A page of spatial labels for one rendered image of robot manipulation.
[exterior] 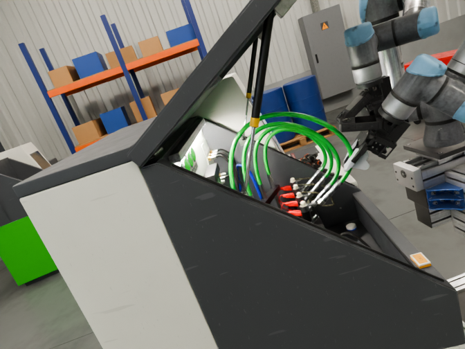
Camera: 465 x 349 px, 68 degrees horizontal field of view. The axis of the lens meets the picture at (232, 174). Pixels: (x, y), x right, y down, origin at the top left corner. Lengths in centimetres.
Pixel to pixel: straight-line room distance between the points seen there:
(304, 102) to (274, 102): 52
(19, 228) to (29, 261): 41
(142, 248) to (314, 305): 42
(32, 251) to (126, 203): 399
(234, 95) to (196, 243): 75
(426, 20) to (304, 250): 69
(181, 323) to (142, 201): 33
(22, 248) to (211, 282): 402
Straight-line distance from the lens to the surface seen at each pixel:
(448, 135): 155
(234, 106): 139
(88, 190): 79
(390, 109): 97
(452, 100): 97
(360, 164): 105
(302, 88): 592
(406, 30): 112
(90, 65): 646
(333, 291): 87
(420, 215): 166
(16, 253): 478
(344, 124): 99
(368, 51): 104
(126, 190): 77
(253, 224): 76
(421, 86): 95
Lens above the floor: 158
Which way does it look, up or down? 16 degrees down
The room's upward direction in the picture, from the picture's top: 20 degrees counter-clockwise
